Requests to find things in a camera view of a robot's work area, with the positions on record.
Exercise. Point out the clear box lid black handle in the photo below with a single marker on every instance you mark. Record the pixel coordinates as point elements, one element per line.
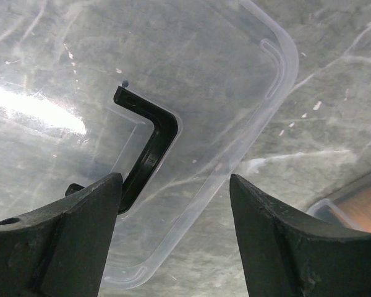
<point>84,85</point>

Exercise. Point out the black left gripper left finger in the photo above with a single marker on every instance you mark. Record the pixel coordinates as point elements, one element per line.
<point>60,249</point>

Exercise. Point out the clear first aid box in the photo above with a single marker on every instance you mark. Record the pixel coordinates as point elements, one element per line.
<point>349,207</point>

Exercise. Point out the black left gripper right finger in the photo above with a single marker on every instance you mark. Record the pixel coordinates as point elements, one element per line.
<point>286,252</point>

